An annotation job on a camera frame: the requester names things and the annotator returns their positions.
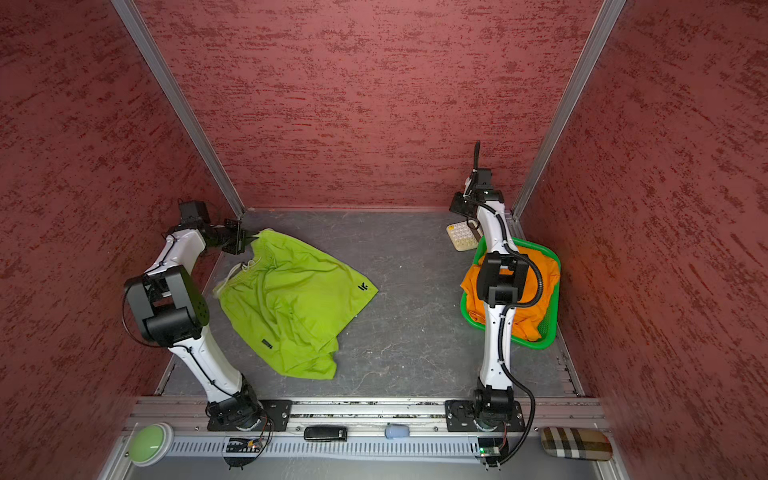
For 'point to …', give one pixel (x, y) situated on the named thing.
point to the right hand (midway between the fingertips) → (452, 207)
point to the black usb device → (325, 433)
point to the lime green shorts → (289, 303)
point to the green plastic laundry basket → (548, 322)
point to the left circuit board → (243, 445)
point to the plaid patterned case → (581, 443)
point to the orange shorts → (526, 321)
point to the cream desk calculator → (462, 236)
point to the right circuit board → (490, 446)
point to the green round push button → (150, 444)
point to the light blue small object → (396, 431)
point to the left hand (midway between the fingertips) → (261, 232)
